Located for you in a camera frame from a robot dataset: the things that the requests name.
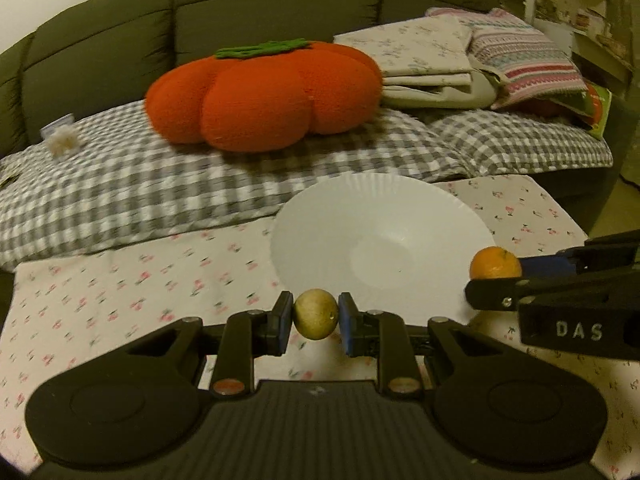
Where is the cherry print tablecloth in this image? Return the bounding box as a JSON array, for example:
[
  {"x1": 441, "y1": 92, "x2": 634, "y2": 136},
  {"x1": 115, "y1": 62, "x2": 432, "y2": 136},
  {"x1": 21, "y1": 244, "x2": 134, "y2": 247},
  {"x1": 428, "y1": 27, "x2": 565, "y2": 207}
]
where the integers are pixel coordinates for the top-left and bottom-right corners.
[{"x1": 1, "y1": 176, "x2": 639, "y2": 479}]

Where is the red tomato shaped cushion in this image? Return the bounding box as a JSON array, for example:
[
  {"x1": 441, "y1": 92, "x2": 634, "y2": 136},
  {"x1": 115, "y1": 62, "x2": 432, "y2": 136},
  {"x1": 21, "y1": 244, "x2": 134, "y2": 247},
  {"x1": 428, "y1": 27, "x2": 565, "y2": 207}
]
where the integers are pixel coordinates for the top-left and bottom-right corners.
[{"x1": 144, "y1": 39, "x2": 383, "y2": 153}]

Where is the clear cotton swab box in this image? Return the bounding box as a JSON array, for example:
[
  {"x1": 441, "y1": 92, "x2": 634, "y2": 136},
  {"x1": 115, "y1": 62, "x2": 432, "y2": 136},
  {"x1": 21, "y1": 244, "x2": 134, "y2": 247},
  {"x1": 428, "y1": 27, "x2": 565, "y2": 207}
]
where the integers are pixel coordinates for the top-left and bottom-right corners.
[{"x1": 40, "y1": 114, "x2": 80, "y2": 158}]

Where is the grey checkered blanket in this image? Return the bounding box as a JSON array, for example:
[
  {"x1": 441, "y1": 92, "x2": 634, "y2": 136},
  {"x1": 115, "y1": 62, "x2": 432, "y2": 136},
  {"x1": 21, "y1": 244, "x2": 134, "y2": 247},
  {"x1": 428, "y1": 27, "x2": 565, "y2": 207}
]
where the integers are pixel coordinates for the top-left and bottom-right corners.
[{"x1": 1, "y1": 102, "x2": 614, "y2": 271}]

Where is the folded floral beige blanket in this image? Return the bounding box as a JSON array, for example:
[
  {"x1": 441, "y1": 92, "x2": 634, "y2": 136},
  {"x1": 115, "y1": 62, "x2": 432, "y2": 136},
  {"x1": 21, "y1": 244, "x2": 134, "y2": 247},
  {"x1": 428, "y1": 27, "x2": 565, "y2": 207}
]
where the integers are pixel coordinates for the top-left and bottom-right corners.
[{"x1": 334, "y1": 15, "x2": 500, "y2": 110}]

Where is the white fluted plate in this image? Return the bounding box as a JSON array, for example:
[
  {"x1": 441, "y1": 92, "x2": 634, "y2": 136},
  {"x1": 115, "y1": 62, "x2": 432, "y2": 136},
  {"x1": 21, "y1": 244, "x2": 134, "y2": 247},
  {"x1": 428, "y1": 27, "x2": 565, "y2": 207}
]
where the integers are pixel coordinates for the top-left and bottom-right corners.
[{"x1": 270, "y1": 174, "x2": 494, "y2": 325}]

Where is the dark green sofa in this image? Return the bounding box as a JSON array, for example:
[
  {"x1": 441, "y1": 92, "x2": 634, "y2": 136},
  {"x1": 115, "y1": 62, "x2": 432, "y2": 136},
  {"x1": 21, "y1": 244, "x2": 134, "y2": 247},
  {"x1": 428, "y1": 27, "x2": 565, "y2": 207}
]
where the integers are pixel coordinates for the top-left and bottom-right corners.
[{"x1": 1, "y1": 0, "x2": 498, "y2": 155}]

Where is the yellow-green round fruit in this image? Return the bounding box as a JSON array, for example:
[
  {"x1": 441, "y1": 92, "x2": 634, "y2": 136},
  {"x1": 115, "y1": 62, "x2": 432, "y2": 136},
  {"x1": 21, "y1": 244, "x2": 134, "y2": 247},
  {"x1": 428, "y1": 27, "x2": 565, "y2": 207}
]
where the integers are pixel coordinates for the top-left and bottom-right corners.
[{"x1": 294, "y1": 288, "x2": 340, "y2": 340}]

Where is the striped knitted pillow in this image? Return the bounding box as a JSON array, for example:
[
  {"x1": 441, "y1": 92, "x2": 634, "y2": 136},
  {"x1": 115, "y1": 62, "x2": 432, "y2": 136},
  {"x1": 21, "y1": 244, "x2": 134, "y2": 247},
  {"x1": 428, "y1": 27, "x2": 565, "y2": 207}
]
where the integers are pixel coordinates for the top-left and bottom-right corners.
[{"x1": 426, "y1": 8, "x2": 587, "y2": 110}]

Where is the small orange mandarin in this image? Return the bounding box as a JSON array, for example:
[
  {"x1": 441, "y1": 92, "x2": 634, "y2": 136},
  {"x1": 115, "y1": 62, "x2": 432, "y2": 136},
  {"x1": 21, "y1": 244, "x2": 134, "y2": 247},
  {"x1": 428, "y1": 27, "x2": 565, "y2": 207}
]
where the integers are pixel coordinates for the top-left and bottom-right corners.
[{"x1": 469, "y1": 246, "x2": 523, "y2": 280}]

